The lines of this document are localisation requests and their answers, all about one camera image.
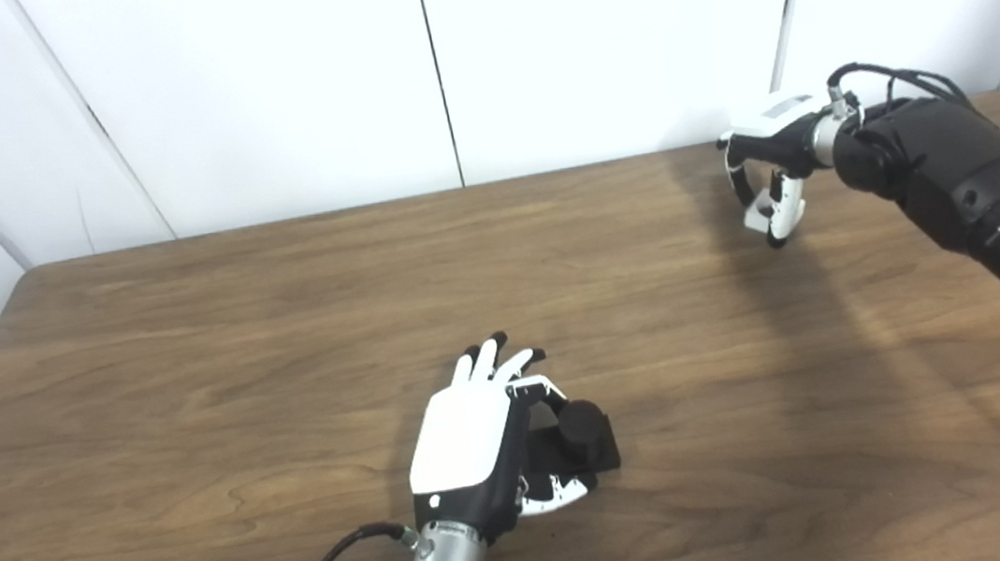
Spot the black peg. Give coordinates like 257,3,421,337
519,395,625,495

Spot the thick black right wrist cable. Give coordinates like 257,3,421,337
824,50,976,126

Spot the white square piece with hole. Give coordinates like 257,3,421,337
741,187,788,239

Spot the white and black left hand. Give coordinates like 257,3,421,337
393,323,603,554

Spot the white and black right hand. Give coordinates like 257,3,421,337
712,90,849,255

